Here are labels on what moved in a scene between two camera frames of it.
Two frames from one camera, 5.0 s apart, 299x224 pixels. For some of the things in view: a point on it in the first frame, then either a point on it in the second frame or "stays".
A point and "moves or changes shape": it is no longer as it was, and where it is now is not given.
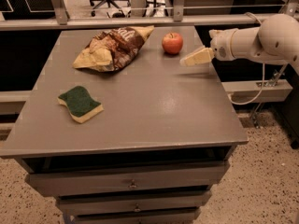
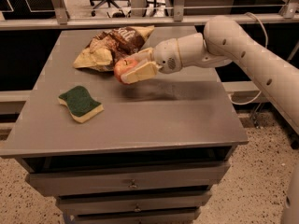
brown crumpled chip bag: (109, 49) stays
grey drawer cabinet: (154, 154) stays
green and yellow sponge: (80, 104) stays
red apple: (172, 43) moves or changes shape
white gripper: (220, 46) → (165, 56)
